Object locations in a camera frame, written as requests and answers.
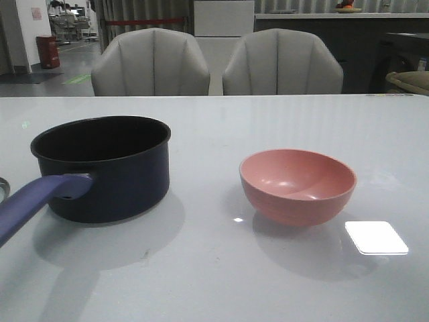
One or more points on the pink plastic bowl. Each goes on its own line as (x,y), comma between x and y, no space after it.
(296,187)

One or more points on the glass pot lid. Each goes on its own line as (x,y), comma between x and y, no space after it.
(4,189)

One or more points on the dark blue saucepan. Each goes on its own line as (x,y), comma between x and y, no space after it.
(97,170)

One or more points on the right grey upholstered chair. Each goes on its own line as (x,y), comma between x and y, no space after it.
(282,62)

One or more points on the grey upholstered chair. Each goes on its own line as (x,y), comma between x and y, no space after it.
(151,62)
(282,62)

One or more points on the left grey upholstered chair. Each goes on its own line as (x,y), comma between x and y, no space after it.
(151,62)

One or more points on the white cabinet panel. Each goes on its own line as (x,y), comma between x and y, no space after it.
(223,18)

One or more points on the red belt barrier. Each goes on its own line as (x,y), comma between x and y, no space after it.
(147,21)

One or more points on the grey curtain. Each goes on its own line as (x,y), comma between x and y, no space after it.
(138,10)

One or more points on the dark sideboard cabinet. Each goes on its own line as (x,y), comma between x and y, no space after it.
(353,38)

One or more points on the red trash bin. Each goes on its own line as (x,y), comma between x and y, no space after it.
(48,52)

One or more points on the fruit plate on sideboard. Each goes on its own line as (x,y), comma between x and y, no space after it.
(346,6)

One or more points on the dark floor mat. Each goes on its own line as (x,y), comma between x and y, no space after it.
(31,78)

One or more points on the beige cushion seat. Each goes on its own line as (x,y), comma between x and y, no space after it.
(415,82)

